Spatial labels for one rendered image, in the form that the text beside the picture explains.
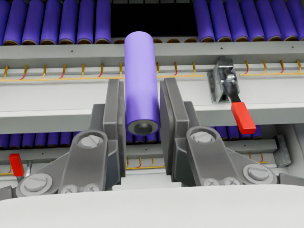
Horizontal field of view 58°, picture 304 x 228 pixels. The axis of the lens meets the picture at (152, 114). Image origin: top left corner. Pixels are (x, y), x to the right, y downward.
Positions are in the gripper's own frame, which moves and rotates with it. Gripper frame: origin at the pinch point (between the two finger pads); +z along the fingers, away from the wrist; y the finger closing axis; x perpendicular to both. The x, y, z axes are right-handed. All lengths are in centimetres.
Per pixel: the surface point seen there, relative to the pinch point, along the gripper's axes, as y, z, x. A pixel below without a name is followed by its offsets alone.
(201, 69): 7.4, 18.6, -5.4
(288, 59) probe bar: 17.6, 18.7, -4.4
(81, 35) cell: -6.1, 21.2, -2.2
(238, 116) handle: 9.0, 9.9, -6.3
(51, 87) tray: -9.4, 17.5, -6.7
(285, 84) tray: 17.1, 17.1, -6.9
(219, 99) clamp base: 8.7, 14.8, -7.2
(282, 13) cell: 18.4, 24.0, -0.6
